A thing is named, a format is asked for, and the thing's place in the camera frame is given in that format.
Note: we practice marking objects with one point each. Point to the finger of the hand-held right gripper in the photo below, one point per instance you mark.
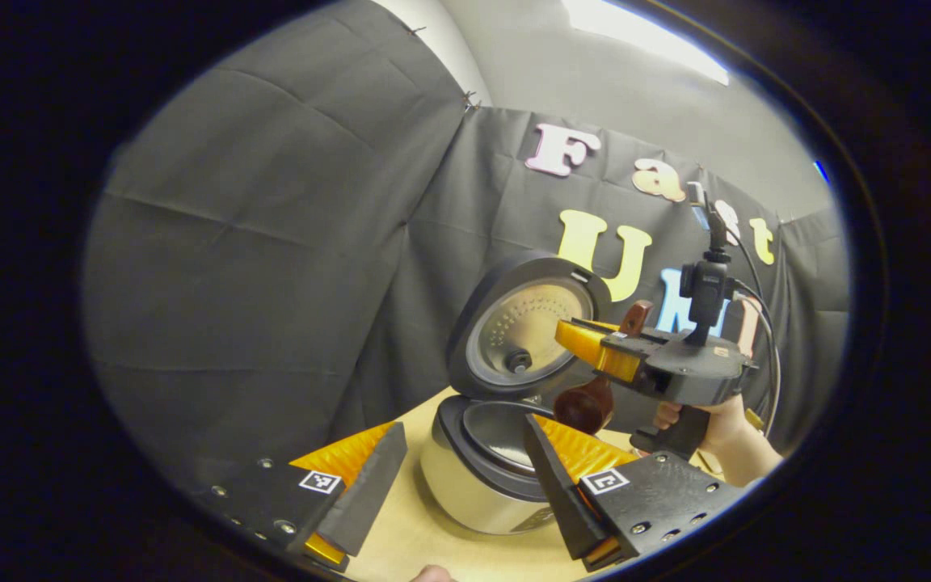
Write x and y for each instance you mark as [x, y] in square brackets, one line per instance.
[595, 343]

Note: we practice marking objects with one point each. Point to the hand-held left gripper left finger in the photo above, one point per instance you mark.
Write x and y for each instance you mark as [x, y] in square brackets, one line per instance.
[372, 485]

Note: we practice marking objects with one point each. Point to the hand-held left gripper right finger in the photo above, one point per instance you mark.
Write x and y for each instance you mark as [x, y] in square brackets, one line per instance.
[554, 493]

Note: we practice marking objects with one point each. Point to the brown wooden spoon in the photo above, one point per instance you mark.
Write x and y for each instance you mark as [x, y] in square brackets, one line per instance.
[583, 408]

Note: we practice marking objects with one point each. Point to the black silver rice cooker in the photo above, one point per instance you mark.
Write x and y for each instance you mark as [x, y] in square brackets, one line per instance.
[473, 485]

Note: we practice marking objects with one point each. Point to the black backdrop cloth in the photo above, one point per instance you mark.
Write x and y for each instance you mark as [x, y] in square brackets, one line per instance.
[271, 283]

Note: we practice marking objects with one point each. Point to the small ceiling light panel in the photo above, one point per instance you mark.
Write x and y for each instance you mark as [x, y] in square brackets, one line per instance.
[821, 171]

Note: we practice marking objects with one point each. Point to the large ceiling light panel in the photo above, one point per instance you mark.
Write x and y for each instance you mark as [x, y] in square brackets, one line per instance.
[651, 40]

